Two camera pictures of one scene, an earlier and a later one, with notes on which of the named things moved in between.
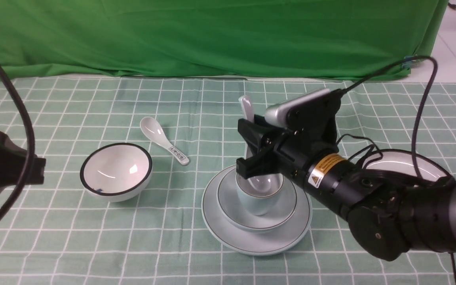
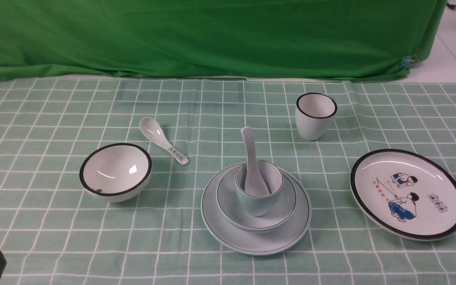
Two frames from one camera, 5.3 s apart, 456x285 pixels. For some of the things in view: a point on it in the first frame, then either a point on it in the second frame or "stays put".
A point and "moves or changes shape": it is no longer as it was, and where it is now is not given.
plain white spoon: [263, 184] moves or changes shape
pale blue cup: [259, 195] stays put
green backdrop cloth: [350, 40] stays put
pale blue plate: [259, 244] stays put
